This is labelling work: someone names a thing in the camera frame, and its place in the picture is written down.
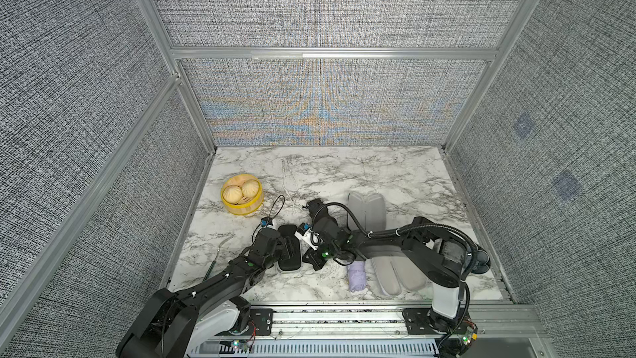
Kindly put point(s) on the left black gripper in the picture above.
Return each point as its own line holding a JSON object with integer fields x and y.
{"x": 285, "y": 248}

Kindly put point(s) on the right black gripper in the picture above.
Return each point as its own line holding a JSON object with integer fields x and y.
{"x": 310, "y": 260}

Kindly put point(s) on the grey zippered case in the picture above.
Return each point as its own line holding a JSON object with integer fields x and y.
{"x": 292, "y": 261}

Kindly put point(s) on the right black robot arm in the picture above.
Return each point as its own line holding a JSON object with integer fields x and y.
{"x": 444, "y": 254}

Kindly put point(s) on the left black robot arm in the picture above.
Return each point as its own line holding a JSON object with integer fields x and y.
{"x": 166, "y": 323}

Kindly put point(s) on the black folded umbrella centre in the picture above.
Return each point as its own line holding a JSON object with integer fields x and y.
{"x": 317, "y": 210}

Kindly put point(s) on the purple folded umbrella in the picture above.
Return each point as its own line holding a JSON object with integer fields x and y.
{"x": 357, "y": 276}

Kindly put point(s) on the grey open case back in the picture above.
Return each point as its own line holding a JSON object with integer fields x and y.
{"x": 369, "y": 210}

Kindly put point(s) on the grey open case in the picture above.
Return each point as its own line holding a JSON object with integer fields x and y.
{"x": 397, "y": 274}
{"x": 369, "y": 210}

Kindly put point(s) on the yellow bamboo steamer basket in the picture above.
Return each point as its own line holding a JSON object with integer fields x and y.
{"x": 245, "y": 207}

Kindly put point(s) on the right steamed bun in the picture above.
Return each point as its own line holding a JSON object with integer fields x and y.
{"x": 250, "y": 189}

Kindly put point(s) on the steamed bun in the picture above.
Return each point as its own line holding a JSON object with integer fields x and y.
{"x": 232, "y": 194}
{"x": 250, "y": 189}

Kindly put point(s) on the grey open case right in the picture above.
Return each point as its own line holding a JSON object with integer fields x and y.
{"x": 397, "y": 274}

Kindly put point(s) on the left steamed bun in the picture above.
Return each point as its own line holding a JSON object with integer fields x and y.
{"x": 232, "y": 194}

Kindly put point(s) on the dark round flower dish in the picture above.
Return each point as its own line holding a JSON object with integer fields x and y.
{"x": 482, "y": 261}

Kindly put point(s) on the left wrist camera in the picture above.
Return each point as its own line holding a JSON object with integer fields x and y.
{"x": 267, "y": 222}

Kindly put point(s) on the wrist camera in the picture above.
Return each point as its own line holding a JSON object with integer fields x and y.
{"x": 267, "y": 222}
{"x": 305, "y": 236}

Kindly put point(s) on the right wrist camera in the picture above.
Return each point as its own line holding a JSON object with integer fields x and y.
{"x": 305, "y": 236}

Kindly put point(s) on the green handled tool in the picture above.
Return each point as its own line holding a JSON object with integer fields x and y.
{"x": 218, "y": 256}

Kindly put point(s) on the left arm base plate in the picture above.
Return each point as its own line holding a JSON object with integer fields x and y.
{"x": 254, "y": 322}

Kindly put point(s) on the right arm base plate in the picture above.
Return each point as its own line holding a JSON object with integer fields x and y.
{"x": 418, "y": 323}

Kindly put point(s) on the white vented cable tray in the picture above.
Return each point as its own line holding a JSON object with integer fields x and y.
{"x": 320, "y": 348}

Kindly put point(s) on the aluminium front rail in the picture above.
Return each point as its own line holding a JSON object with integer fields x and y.
{"x": 383, "y": 319}

